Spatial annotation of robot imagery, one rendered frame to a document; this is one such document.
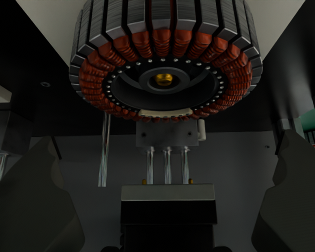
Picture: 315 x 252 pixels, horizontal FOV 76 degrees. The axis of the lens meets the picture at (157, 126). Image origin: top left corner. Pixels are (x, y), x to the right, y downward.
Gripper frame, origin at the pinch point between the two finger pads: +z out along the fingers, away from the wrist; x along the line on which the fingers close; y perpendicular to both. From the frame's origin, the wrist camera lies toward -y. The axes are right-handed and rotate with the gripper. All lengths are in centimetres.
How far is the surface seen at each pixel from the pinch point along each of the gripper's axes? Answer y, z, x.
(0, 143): 7.1, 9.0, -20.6
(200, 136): 7.5, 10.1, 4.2
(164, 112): 0.6, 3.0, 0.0
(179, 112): 0.5, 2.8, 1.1
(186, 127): 6.2, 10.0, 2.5
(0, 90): 0.0, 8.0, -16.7
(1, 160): 9.8, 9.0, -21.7
